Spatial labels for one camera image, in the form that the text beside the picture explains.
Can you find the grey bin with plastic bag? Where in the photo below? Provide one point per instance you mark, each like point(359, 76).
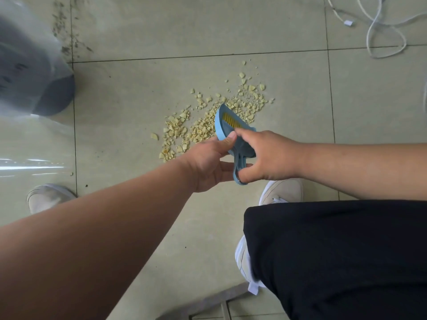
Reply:
point(56, 96)

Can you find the blue plastic dustpan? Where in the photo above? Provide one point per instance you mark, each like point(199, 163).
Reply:
point(217, 124)

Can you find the pile of yellow crumbs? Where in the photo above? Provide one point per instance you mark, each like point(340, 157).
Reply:
point(203, 124)

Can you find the person's right white shoe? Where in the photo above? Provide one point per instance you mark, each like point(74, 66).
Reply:
point(283, 191)

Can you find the person's right forearm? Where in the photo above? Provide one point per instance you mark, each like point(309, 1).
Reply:
point(367, 169)

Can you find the wooden folding stool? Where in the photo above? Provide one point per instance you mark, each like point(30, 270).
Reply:
point(207, 303)

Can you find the person's left hand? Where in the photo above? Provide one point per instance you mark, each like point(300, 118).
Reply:
point(207, 166)

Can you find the blue brush yellow bristles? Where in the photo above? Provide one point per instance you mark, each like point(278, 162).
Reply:
point(230, 119)

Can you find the person's white shoe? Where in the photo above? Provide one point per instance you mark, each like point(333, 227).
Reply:
point(283, 191)
point(46, 196)

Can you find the person's right hand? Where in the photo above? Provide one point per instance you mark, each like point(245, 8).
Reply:
point(277, 156)

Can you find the person's black trousers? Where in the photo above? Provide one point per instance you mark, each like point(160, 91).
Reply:
point(333, 263)

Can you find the person's left white shoe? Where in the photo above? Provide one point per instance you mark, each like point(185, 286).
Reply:
point(46, 196)

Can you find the person's left forearm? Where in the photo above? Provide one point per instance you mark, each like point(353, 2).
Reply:
point(83, 246)

